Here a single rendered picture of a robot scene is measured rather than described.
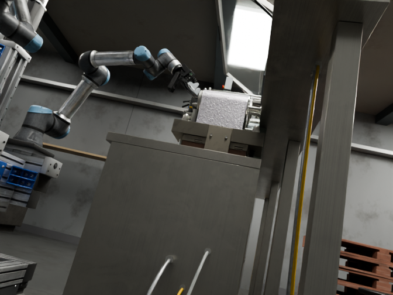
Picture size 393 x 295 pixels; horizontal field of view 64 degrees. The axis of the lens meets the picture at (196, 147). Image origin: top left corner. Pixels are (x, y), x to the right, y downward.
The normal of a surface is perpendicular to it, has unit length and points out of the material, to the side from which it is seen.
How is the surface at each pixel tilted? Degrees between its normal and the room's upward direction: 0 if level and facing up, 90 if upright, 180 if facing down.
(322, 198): 90
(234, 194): 90
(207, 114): 90
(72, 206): 90
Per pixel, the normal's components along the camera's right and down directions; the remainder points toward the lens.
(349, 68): -0.14, -0.30
